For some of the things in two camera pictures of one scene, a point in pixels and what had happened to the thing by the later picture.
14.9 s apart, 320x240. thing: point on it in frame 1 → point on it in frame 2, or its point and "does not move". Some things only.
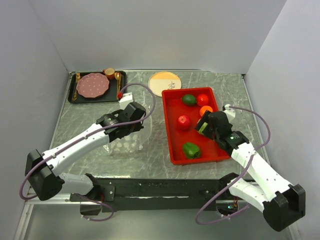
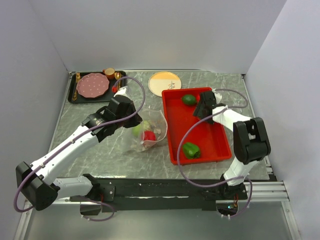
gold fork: (77, 80) does not move
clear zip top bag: (133, 143) → (152, 129)
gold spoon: (117, 75) does not move
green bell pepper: (191, 151) does not move
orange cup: (109, 72) does not move
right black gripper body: (208, 132) → (198, 111)
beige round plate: (164, 80) does not move
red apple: (184, 122) → (148, 135)
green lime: (189, 100) does not move
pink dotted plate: (92, 85) does not move
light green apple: (202, 127) → (138, 130)
